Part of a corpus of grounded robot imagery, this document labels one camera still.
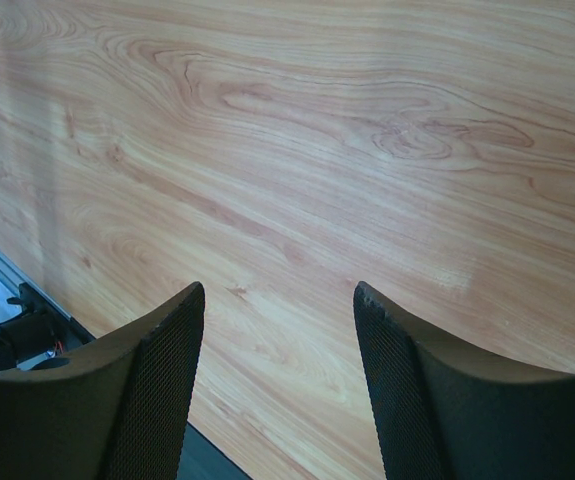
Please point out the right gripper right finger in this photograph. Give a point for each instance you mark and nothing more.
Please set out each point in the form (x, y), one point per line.
(447, 409)

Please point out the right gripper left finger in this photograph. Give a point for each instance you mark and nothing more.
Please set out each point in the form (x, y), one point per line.
(115, 408)

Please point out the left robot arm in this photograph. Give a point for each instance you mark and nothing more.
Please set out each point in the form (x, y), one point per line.
(38, 328)

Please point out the aluminium frame rail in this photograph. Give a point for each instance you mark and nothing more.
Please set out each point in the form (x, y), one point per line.
(17, 285)

